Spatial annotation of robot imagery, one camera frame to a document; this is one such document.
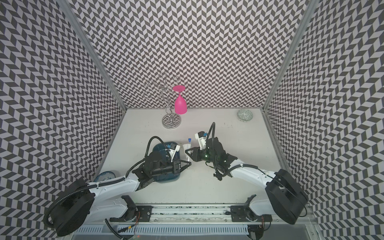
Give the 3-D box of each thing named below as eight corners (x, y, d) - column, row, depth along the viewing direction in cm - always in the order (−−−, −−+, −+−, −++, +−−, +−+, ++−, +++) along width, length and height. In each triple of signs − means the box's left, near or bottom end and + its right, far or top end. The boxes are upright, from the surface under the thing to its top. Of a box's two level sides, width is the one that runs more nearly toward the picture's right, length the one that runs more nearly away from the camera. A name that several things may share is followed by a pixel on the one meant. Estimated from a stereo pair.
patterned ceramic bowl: (237, 121, 112) (239, 117, 108) (235, 113, 117) (237, 109, 113) (251, 121, 112) (253, 117, 108) (249, 113, 117) (251, 109, 113)
